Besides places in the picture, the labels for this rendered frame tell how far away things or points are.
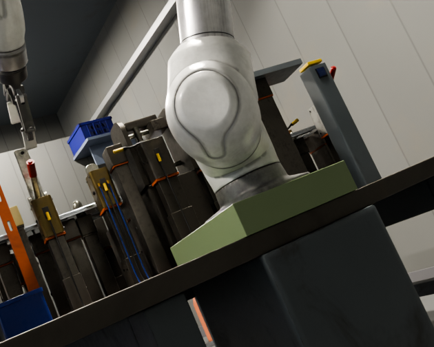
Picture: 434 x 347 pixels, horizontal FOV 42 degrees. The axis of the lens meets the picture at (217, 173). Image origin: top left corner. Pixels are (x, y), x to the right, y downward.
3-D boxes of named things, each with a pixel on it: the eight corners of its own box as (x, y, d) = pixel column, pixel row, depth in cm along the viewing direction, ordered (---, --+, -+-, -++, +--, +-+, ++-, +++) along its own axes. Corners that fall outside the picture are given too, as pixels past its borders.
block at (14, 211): (61, 323, 161) (16, 207, 167) (63, 323, 158) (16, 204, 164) (49, 329, 160) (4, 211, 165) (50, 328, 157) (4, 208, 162)
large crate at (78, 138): (118, 132, 607) (111, 116, 610) (85, 140, 586) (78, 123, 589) (104, 149, 649) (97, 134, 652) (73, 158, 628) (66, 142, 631)
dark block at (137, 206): (169, 276, 169) (116, 149, 175) (176, 272, 162) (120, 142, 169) (154, 282, 167) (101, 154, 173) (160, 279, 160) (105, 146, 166)
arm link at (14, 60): (18, 30, 137) (22, 51, 141) (-21, 38, 133) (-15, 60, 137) (30, 47, 131) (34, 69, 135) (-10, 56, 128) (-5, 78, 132)
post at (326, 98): (371, 186, 189) (315, 71, 195) (385, 180, 182) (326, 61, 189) (355, 194, 186) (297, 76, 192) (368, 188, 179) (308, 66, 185)
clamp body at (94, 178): (151, 286, 169) (104, 173, 174) (160, 281, 159) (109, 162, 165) (130, 295, 166) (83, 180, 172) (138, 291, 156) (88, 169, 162)
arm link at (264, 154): (282, 166, 127) (240, 82, 131) (281, 154, 109) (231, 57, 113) (218, 198, 128) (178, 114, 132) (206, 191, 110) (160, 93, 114)
